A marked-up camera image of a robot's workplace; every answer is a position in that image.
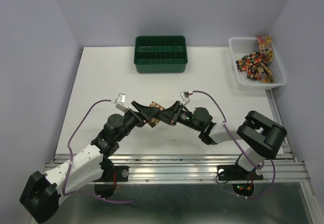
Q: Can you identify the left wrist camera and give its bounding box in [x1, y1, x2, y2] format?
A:
[110, 93, 130, 113]

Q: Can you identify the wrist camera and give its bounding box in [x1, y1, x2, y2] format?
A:
[180, 90, 193, 107]
[110, 93, 130, 113]

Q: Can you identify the aluminium rail frame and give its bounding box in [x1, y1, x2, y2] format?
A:
[42, 89, 311, 184]

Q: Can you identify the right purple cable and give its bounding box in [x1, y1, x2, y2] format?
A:
[189, 90, 276, 200]

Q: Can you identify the white perforated plastic basket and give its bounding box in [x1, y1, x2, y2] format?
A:
[228, 36, 287, 90]

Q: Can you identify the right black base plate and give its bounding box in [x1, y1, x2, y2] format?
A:
[217, 165, 264, 182]

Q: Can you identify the yellow patterned tie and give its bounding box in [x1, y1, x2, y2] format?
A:
[256, 36, 274, 83]

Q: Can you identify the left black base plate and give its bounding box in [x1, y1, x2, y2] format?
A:
[96, 165, 129, 182]

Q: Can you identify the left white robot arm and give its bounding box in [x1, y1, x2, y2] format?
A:
[19, 101, 160, 223]

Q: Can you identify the green compartment organizer box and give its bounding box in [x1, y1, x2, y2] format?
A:
[134, 35, 188, 74]

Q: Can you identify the dark multicolour dotted tie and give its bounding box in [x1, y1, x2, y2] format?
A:
[235, 53, 262, 81]

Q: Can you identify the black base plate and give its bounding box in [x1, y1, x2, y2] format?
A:
[217, 165, 264, 182]
[96, 165, 129, 182]

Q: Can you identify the paisley patterned tie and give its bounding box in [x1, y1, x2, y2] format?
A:
[147, 101, 166, 128]

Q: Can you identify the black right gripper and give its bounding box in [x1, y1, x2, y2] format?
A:
[153, 101, 201, 132]

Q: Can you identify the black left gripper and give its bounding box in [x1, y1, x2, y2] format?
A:
[115, 101, 159, 142]

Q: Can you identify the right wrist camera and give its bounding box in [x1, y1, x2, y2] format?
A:
[180, 90, 193, 107]

